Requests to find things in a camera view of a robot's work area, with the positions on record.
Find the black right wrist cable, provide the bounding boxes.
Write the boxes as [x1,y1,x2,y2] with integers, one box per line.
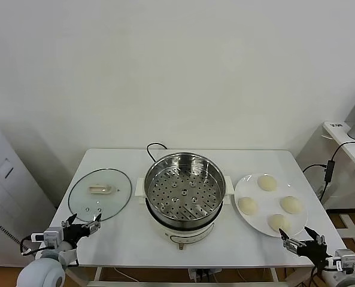
[310,262,321,287]

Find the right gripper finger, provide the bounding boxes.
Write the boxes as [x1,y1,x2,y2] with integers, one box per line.
[304,226,327,246]
[278,228,301,252]

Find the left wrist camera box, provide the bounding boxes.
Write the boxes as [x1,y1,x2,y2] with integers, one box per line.
[30,227,65,249]

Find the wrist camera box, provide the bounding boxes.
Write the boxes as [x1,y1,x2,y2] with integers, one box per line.
[30,227,65,249]
[329,249,355,273]

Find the white side desk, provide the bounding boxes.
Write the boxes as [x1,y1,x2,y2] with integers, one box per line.
[322,120,355,180]

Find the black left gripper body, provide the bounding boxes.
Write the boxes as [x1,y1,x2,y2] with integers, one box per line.
[63,222,92,245]

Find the white floor cabinet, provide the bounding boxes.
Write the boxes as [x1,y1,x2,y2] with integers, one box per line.
[0,116,57,268]

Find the black power adapter cable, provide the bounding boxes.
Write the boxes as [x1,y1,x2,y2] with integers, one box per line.
[302,140,355,201]

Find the white power strip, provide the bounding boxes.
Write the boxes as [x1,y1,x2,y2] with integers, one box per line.
[187,268,216,282]

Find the white round plate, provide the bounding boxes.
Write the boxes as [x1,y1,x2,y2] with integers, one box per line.
[233,172,309,239]

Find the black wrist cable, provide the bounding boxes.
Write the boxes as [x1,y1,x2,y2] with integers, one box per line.
[20,236,51,257]
[310,262,321,287]

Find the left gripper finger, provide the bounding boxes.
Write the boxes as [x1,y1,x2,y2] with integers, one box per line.
[60,213,78,230]
[84,212,103,237]

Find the black cooker power cord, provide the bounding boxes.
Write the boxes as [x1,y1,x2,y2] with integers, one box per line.
[146,142,169,164]

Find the white steamed baozi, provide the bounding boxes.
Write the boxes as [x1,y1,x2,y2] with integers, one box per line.
[238,196,259,216]
[267,213,291,234]
[280,196,303,215]
[257,175,278,191]

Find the white table frame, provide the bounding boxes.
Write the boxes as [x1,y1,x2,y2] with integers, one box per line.
[65,264,315,287]

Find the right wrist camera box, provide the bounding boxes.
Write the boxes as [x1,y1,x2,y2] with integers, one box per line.
[329,249,355,273]

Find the round glass pot lid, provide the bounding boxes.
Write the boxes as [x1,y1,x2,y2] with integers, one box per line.
[68,168,133,222]

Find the white desk foot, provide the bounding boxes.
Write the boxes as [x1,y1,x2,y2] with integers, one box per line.
[326,209,355,255]

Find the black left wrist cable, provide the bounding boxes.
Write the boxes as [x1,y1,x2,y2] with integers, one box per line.
[20,236,51,257]

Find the perforated steel steamer basket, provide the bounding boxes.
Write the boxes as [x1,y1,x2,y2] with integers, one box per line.
[135,151,235,228]

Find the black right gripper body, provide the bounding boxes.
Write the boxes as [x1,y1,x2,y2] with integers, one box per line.
[296,238,330,264]

